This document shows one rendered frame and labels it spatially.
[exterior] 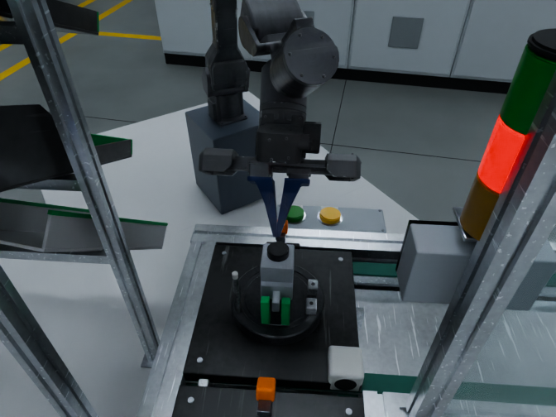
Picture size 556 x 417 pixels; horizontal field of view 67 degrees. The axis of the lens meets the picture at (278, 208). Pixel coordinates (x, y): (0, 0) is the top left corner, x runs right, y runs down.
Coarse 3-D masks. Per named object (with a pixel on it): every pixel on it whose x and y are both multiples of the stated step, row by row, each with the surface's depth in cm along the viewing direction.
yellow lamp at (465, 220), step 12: (480, 180) 33; (480, 192) 33; (492, 192) 32; (468, 204) 35; (480, 204) 33; (492, 204) 32; (468, 216) 35; (480, 216) 33; (468, 228) 35; (480, 228) 34
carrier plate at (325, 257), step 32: (224, 256) 72; (256, 256) 72; (320, 256) 72; (224, 288) 67; (352, 288) 67; (224, 320) 63; (352, 320) 63; (192, 352) 59; (224, 352) 59; (256, 352) 59; (288, 352) 59; (320, 352) 59; (288, 384) 57; (320, 384) 56
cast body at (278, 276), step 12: (264, 252) 58; (276, 252) 56; (288, 252) 56; (264, 264) 56; (276, 264) 56; (288, 264) 56; (264, 276) 57; (276, 276) 57; (288, 276) 56; (264, 288) 57; (276, 288) 57; (288, 288) 57; (276, 300) 56
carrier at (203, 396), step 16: (176, 400) 54; (192, 400) 54; (208, 400) 54; (224, 400) 54; (240, 400) 54; (256, 400) 54; (288, 400) 54; (304, 400) 54; (320, 400) 54; (336, 400) 54; (352, 400) 54; (176, 416) 52; (192, 416) 52; (208, 416) 52; (224, 416) 52; (240, 416) 52; (256, 416) 52; (272, 416) 52; (288, 416) 52; (304, 416) 52; (320, 416) 52; (336, 416) 52; (352, 416) 52
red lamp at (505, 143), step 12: (492, 132) 31; (504, 132) 29; (516, 132) 29; (492, 144) 31; (504, 144) 30; (516, 144) 29; (492, 156) 31; (504, 156) 30; (516, 156) 29; (480, 168) 33; (492, 168) 31; (504, 168) 30; (492, 180) 31; (504, 180) 31
